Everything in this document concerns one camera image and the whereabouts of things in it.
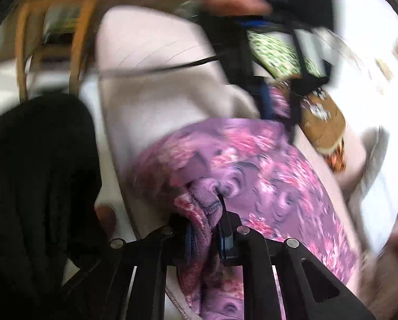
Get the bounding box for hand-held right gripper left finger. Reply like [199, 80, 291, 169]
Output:
[62, 213, 194, 320]

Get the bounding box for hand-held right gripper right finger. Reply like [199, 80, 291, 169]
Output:
[217, 193, 378, 320]

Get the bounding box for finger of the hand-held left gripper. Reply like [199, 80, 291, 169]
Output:
[241, 28, 273, 121]
[284, 27, 331, 145]

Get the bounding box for purple floral long-sleeved shirt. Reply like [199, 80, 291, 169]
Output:
[132, 83, 358, 320]

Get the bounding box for green checkered pillow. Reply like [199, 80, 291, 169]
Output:
[247, 30, 326, 79]

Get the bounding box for beige ironing board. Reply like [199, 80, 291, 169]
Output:
[94, 5, 369, 320]

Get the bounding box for person's black pants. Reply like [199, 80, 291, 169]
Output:
[0, 93, 120, 320]

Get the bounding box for wooden chair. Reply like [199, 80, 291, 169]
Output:
[15, 0, 100, 102]

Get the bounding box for black cable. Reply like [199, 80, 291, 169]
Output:
[99, 55, 226, 74]

